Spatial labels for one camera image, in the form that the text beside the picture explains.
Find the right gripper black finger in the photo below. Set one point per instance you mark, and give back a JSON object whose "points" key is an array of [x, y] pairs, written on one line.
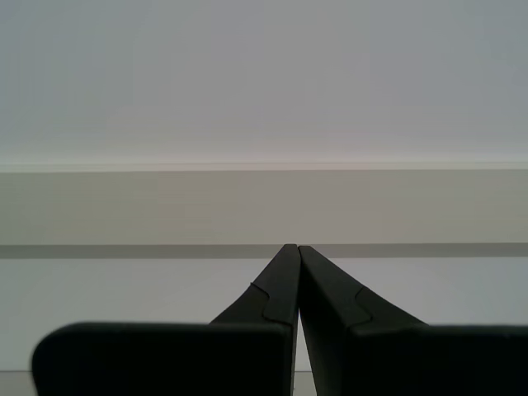
{"points": [[165, 359], [412, 363]]}

